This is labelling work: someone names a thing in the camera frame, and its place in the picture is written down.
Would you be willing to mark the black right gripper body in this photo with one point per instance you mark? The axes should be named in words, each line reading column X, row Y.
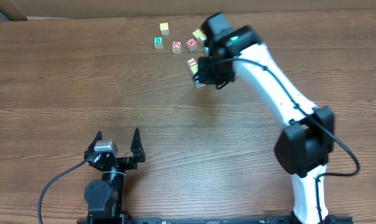
column 212, row 71

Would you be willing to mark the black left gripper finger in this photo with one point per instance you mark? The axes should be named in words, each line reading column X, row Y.
column 97, row 138
column 136, row 145

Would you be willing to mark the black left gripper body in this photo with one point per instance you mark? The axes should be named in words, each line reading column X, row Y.
column 127, row 162

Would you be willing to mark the yellow wooden block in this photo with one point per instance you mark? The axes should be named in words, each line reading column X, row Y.
column 164, row 28
column 199, row 36
column 194, row 69

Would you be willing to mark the red M wooden block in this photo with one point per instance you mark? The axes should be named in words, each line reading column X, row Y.
column 191, row 44

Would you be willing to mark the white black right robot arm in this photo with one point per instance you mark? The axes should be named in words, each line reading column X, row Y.
column 304, row 143

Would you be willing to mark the red I wooden block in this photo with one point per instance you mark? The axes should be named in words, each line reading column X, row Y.
column 191, row 62

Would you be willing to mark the red O wooden block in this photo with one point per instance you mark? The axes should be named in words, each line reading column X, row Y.
column 176, row 47

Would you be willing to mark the green B wooden block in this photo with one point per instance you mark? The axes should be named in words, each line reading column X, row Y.
column 158, row 42

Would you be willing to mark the yellow top wooden block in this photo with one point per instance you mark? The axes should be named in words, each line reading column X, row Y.
column 164, row 28

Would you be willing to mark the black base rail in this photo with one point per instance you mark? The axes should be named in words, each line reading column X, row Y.
column 286, row 219

